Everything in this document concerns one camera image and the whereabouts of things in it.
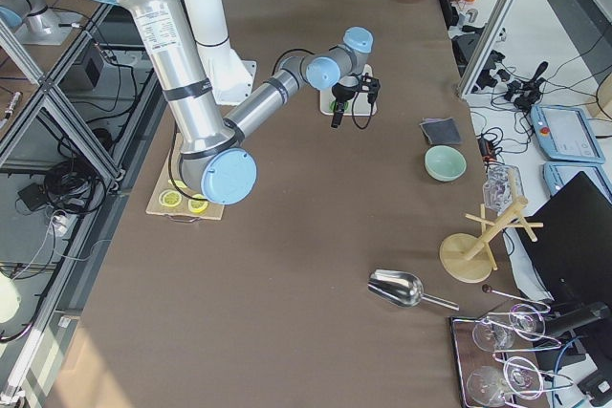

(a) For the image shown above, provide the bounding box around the metal scoop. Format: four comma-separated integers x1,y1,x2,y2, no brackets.
367,268,459,311

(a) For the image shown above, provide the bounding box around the cream rabbit tray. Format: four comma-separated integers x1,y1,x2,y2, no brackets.
319,89,378,117

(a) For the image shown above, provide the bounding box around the aluminium frame post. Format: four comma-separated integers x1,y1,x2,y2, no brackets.
457,0,515,99

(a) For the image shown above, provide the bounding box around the black monitor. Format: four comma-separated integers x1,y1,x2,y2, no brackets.
520,172,611,305

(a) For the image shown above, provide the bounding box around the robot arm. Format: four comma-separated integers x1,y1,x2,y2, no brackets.
95,0,373,204
1,0,71,46

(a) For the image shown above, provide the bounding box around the wine glass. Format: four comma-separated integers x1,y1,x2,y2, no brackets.
509,303,550,342

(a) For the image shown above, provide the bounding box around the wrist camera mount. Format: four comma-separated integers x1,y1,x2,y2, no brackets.
360,74,381,106

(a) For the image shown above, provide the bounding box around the black glass tray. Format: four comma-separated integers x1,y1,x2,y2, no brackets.
449,317,576,407

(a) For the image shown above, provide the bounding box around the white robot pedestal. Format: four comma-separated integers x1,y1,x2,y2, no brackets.
184,0,257,106

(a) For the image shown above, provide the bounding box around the wooden cup tree stand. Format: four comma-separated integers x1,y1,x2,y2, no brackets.
439,165,543,283

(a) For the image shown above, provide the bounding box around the grey folded cloth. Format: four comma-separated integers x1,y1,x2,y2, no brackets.
420,118,462,146

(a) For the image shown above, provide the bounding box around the green ceramic bowl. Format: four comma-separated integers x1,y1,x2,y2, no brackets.
425,145,467,182

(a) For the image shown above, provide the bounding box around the wooden cutting board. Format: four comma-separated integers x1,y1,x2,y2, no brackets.
146,134,225,222

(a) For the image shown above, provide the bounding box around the lemon slice half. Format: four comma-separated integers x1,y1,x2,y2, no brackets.
158,189,183,208
187,194,209,214

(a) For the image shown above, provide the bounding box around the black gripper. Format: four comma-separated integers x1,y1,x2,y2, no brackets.
331,83,359,128

